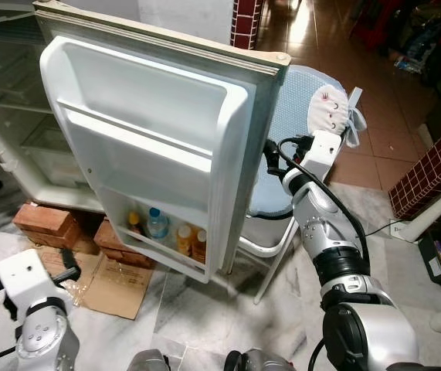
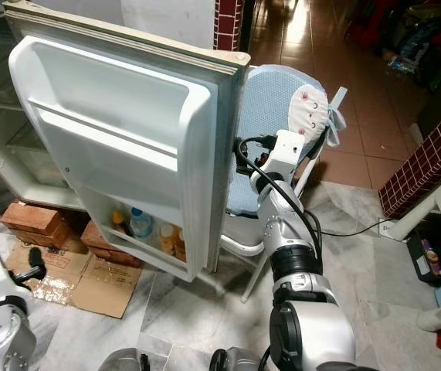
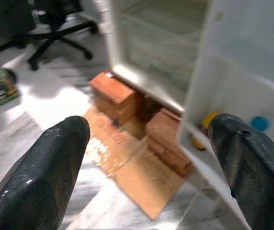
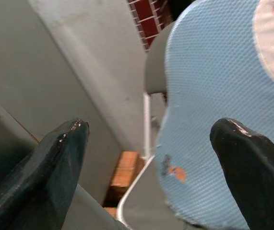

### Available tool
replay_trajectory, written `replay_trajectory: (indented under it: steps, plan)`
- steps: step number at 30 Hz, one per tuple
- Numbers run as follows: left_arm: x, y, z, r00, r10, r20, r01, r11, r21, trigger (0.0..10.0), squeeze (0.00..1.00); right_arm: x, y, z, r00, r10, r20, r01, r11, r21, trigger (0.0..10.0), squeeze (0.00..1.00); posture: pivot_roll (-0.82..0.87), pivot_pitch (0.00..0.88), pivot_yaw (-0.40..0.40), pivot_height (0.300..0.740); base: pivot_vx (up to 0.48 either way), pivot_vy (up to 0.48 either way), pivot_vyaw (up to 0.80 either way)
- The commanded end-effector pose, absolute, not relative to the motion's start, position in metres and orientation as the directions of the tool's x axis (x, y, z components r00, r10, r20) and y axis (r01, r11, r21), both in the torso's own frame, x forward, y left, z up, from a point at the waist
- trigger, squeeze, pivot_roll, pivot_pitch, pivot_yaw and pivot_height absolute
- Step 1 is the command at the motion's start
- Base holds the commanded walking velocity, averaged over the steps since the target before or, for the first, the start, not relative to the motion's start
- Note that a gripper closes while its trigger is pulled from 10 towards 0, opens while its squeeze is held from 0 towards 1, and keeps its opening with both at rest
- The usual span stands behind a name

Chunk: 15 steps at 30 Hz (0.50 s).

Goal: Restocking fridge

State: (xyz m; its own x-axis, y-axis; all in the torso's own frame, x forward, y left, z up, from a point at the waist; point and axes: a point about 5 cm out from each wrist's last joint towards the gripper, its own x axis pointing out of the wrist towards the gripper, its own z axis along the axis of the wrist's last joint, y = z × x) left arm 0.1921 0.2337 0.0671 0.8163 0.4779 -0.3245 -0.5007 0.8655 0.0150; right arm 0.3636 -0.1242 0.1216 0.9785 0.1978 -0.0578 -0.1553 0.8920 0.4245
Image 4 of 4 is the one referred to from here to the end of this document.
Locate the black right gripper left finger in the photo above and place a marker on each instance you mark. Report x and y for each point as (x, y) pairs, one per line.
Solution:
(43, 179)

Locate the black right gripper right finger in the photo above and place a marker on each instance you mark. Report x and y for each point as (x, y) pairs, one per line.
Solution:
(259, 179)

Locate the white fridge body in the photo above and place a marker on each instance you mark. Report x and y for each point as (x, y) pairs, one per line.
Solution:
(31, 72)

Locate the red brick stack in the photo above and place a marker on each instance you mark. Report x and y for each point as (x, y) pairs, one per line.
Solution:
(124, 172)

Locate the light blue textured foam pad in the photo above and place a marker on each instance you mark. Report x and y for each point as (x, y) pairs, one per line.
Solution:
(211, 72)

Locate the grey curved plastic panel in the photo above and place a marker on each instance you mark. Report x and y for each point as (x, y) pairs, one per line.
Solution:
(157, 67)

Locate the white metal tube frame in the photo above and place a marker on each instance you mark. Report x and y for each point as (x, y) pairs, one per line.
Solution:
(147, 119)

